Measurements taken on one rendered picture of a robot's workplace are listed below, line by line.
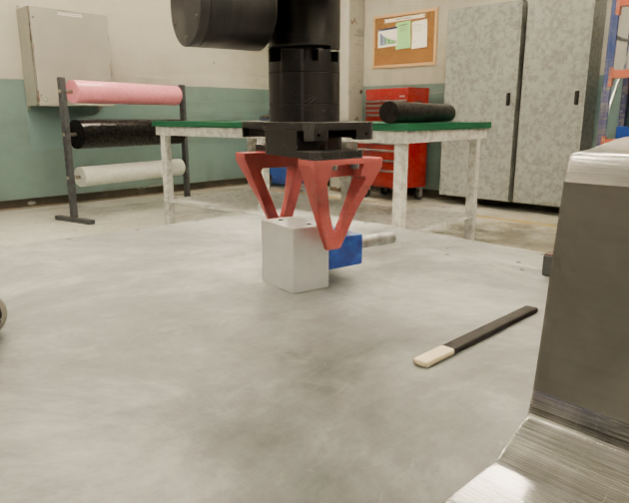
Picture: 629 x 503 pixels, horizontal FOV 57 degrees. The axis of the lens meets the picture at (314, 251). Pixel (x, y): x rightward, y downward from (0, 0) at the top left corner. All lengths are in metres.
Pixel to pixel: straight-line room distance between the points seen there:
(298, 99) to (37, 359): 0.25
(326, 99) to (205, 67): 7.34
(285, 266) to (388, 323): 0.11
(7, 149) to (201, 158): 2.34
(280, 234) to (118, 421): 0.23
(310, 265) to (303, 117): 0.12
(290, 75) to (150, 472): 0.30
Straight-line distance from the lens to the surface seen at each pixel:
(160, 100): 6.21
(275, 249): 0.48
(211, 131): 4.40
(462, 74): 6.37
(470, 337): 0.38
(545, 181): 5.96
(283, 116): 0.46
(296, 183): 0.53
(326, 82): 0.46
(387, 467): 0.25
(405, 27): 7.17
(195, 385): 0.32
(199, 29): 0.42
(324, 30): 0.46
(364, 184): 0.45
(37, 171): 6.76
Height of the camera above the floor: 0.94
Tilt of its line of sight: 13 degrees down
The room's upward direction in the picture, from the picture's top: straight up
